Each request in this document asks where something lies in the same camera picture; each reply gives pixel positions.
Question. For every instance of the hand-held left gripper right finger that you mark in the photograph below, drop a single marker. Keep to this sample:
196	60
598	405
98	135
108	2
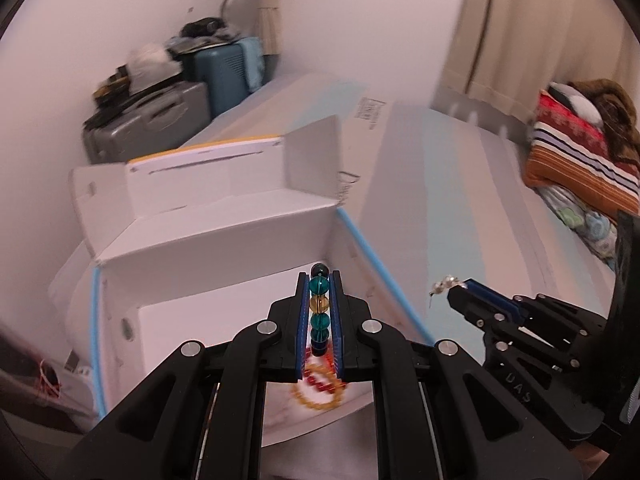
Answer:
338	330

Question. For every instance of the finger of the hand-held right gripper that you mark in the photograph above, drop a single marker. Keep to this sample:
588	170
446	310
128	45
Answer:
495	302
472	310

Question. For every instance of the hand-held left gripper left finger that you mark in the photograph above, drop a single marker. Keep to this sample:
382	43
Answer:
301	330

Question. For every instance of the blue and yellow cardboard box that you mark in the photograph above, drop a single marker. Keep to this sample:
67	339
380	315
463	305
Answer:
225	240

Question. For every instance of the floral blanket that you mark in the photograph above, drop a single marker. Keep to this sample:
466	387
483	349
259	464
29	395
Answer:
585	220

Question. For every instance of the striped orange pillow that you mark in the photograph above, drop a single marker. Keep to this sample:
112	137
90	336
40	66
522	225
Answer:
580	155

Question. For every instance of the grey and white pillow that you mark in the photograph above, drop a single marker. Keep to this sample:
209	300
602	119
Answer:
582	105

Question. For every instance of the brown fuzzy blanket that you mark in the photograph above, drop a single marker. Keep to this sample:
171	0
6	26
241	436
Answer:
620	110

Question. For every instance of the red thread tangle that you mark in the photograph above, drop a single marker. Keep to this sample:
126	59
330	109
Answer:
47	382

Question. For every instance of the grey suitcase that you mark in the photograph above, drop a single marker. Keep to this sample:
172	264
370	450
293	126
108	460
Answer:
145	120

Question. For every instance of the blue suitcase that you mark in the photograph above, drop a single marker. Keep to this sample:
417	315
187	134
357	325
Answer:
225	75

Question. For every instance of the beige window curtain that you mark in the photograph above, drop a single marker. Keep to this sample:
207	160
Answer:
525	35

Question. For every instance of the white cloth bundle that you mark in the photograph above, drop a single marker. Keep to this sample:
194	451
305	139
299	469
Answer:
150	65

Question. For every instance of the black clutter on suitcase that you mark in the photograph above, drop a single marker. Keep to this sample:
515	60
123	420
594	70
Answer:
205	29

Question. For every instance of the beige tied curtain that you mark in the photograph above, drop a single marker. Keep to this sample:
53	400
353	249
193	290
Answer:
270	5

